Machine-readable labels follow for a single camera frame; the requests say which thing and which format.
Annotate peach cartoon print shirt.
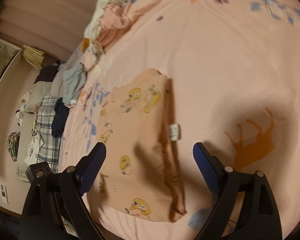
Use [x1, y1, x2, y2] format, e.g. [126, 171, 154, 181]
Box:
[87, 69, 185, 223]

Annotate white patterned clothes pile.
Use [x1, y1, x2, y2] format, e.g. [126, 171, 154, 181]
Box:
[24, 119, 45, 166]

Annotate pink folded clothes stack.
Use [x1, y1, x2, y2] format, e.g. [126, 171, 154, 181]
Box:
[82, 2, 130, 71]

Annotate grey plaid blanket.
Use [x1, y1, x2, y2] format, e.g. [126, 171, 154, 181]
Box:
[37, 94, 61, 173]

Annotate colourful yarn bundle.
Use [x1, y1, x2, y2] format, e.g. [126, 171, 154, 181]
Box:
[7, 131, 20, 162]

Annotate small plush toys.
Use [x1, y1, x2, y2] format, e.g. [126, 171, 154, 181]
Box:
[15, 90, 32, 127]

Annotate dark navy garment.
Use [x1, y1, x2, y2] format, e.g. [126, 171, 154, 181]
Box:
[51, 98, 69, 138]

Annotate beige pillow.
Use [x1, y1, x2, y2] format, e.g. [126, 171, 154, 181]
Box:
[25, 81, 52, 113]

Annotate dark brown cloth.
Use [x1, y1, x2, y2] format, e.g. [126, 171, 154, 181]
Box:
[34, 60, 62, 83]

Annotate grey garment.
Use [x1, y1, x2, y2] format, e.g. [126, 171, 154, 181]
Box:
[63, 63, 87, 106]

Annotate white folded garment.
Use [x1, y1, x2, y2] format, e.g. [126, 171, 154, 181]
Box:
[82, 0, 113, 55]

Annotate white wall socket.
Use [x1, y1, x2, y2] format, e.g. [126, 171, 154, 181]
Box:
[0, 184, 8, 204]

